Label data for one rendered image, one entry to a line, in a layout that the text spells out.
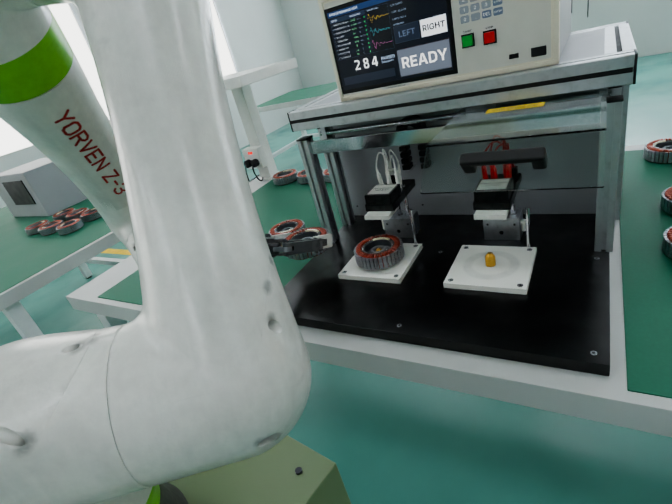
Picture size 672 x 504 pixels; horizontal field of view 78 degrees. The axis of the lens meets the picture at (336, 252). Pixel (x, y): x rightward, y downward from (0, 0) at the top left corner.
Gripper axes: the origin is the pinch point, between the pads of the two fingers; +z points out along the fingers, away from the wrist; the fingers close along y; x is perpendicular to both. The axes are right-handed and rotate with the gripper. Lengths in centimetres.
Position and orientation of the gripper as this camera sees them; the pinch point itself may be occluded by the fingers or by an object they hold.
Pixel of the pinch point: (306, 240)
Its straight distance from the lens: 97.7
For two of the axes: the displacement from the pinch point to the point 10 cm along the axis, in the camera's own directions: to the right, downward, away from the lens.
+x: 0.4, 9.9, 1.4
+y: -8.3, -0.4, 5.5
